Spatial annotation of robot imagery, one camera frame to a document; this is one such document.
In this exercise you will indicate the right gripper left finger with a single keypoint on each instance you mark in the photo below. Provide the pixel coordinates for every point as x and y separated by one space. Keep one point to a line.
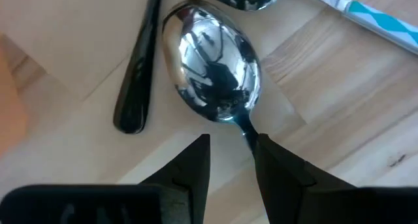
163 201

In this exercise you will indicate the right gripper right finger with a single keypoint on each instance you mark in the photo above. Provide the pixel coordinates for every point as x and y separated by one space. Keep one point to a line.
294 198

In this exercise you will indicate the black spoon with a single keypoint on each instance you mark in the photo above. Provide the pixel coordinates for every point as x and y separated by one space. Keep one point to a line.
135 87
212 54

